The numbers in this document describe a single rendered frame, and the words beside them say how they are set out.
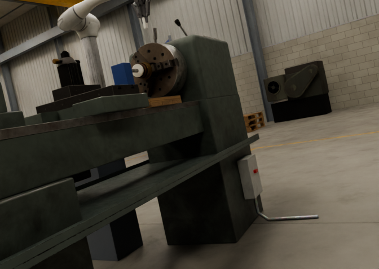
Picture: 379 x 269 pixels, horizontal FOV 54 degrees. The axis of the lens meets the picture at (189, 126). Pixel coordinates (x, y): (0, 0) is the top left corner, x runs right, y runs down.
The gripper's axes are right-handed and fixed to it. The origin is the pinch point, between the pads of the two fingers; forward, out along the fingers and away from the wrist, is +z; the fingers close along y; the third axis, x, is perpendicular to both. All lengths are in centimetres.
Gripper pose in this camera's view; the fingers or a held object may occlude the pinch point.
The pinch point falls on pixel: (145, 23)
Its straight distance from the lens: 234.3
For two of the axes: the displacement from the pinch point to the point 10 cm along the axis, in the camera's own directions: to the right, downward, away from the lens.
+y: 8.8, -1.5, -4.6
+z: 1.9, 9.8, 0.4
